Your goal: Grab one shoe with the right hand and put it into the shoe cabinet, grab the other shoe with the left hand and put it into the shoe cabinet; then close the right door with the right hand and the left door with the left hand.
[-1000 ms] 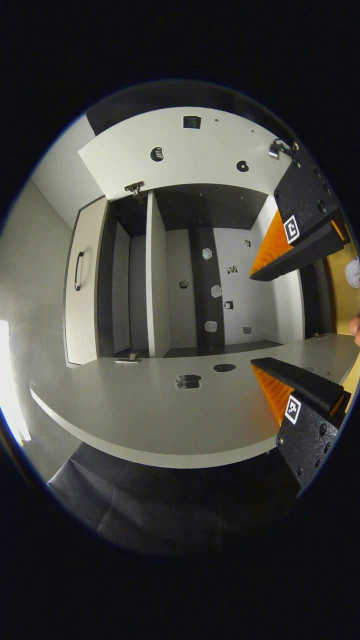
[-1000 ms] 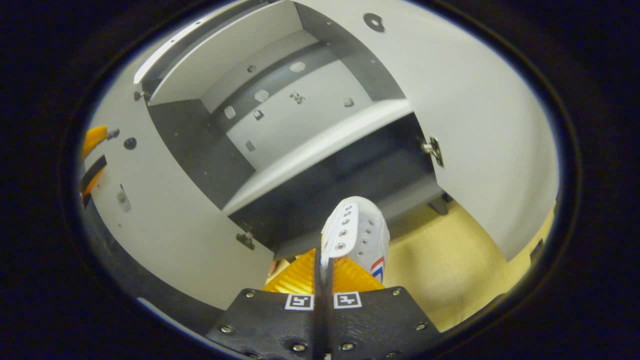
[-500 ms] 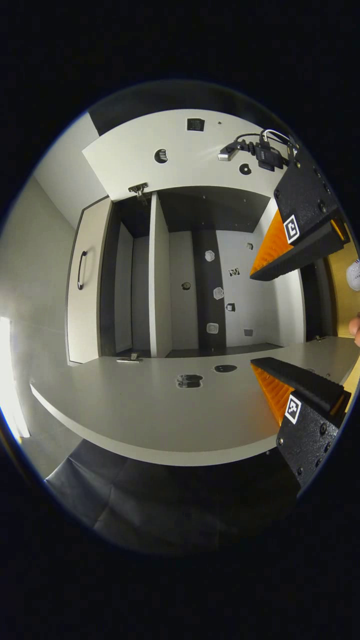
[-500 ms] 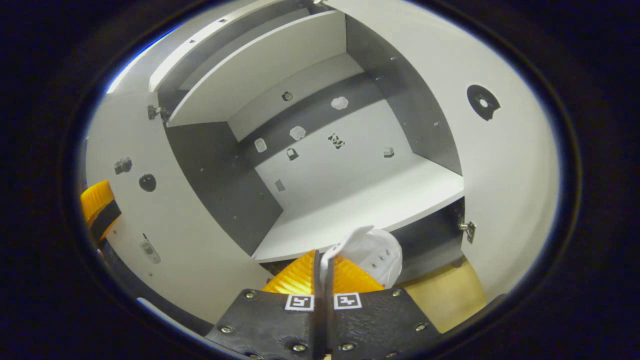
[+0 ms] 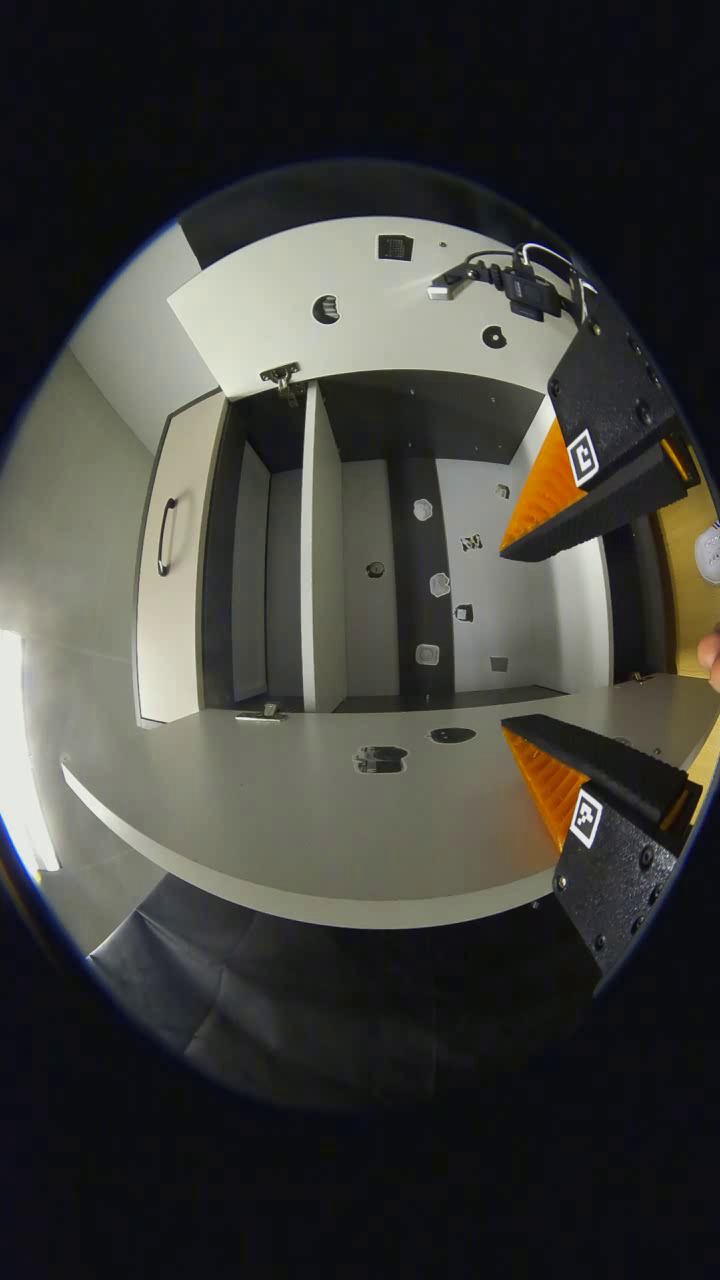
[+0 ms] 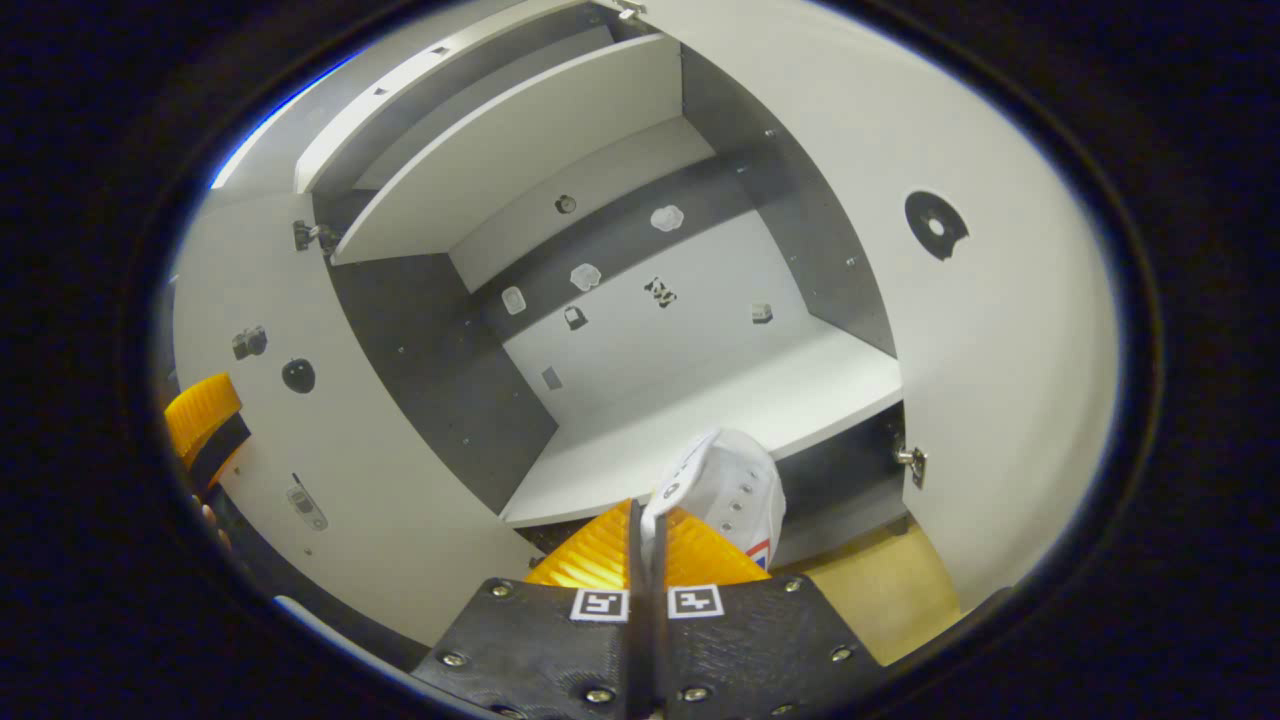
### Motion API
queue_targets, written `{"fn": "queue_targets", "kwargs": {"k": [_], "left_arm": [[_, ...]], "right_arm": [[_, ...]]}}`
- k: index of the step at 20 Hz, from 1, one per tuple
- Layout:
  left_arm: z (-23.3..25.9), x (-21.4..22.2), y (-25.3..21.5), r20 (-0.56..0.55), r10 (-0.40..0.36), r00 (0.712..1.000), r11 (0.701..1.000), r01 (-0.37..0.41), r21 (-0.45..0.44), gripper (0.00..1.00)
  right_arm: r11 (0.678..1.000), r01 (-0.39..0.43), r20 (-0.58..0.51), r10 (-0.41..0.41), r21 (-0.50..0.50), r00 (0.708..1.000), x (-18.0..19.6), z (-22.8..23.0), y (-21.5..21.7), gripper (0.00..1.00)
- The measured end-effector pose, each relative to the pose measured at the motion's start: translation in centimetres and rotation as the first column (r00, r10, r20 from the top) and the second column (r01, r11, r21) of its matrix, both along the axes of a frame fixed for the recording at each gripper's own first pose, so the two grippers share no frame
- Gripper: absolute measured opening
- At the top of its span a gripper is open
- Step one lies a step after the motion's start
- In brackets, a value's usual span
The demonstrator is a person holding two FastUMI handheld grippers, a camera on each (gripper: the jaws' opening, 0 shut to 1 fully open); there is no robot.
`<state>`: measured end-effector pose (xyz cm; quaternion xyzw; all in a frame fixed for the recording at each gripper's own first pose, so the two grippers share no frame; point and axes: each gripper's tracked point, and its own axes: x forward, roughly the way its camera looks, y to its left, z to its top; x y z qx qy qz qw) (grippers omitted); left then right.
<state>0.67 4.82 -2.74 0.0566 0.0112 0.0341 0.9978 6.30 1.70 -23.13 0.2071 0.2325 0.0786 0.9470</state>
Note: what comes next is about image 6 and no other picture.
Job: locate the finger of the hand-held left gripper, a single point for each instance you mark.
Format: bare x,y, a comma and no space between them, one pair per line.
225,445

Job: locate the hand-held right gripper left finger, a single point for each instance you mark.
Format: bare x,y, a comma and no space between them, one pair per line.
560,650

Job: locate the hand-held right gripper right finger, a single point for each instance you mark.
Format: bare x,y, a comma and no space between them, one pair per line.
750,650

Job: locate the white striped canvas shoe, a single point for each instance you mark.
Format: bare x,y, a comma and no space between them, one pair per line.
735,490

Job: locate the white shoe cabinet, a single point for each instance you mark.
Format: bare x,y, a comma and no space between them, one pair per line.
650,400

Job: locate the metal door hinge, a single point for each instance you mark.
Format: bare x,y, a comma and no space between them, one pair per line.
312,236
628,9
912,465

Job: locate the white cabinet shelf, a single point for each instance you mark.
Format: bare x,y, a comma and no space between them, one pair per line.
520,150

